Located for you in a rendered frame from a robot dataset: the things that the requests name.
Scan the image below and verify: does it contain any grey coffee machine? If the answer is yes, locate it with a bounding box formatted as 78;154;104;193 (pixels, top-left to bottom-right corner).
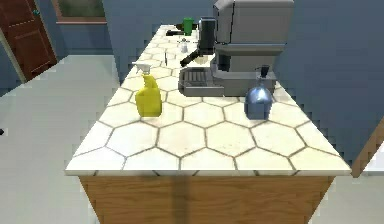
177;0;296;98

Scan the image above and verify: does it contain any window with brown frame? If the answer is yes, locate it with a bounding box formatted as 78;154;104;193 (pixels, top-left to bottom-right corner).
51;0;108;25

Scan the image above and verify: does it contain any blue soap dispenser bottle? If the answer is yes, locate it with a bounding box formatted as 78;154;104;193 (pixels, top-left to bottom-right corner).
244;64;274;121

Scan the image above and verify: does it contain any green cup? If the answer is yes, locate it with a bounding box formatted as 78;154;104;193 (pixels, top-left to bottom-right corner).
182;17;195;37

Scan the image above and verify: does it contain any wooden counter with tiled top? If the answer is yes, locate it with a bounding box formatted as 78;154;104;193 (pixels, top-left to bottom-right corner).
64;23;353;224

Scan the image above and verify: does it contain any small white salt shaker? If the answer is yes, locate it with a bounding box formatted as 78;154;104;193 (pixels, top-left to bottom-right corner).
179;37;190;54

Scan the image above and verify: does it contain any yellow spray bottle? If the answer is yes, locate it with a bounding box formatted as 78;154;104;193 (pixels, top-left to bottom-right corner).
132;61;163;118

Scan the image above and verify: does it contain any brown wooden room door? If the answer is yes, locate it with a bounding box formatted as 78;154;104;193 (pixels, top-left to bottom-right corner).
0;0;59;83

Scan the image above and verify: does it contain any wooden furniture edge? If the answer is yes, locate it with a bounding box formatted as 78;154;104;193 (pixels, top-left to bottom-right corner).
350;116;384;179

